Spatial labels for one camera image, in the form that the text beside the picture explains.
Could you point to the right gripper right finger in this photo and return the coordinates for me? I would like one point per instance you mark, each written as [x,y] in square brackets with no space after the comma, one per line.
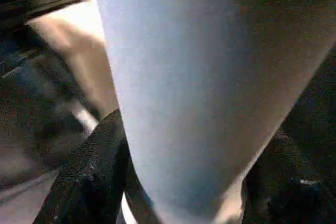
[288,190]

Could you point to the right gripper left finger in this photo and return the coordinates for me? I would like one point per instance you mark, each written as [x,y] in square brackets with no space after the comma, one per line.
[97,176]

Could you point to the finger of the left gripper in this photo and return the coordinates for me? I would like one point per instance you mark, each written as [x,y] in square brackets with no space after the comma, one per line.
[39,6]

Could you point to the white plastic table top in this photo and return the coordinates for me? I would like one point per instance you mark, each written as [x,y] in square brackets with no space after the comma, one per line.
[78,51]

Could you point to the white plastic table leg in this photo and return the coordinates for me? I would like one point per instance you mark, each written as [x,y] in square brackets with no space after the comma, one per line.
[197,77]

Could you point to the black mat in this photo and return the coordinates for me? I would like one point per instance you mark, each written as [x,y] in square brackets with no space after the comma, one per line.
[26,98]

